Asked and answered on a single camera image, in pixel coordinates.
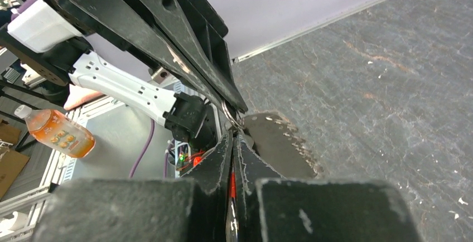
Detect red key tag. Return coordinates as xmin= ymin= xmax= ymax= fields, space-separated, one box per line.
xmin=192 ymin=156 xmax=236 ymax=199

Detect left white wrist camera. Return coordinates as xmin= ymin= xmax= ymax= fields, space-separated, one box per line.
xmin=7 ymin=0 xmax=83 ymax=53

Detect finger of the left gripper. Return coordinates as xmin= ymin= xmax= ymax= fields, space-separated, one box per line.
xmin=138 ymin=0 xmax=248 ymax=113

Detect cardboard box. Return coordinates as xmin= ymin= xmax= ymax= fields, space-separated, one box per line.
xmin=1 ymin=119 xmax=30 ymax=200

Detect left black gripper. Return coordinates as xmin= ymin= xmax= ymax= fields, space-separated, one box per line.
xmin=52 ymin=0 xmax=236 ymax=114

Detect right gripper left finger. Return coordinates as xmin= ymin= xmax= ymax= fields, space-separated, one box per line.
xmin=31 ymin=132 xmax=233 ymax=241

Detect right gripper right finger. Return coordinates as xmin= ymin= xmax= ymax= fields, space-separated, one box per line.
xmin=233 ymin=134 xmax=421 ymax=241

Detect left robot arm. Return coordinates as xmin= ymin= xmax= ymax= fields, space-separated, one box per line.
xmin=1 ymin=0 xmax=248 ymax=147

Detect aluminium frame rail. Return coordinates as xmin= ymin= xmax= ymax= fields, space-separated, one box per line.
xmin=0 ymin=96 xmax=127 ymax=242

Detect orange drink bottle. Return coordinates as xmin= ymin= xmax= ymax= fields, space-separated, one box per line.
xmin=15 ymin=105 xmax=96 ymax=158

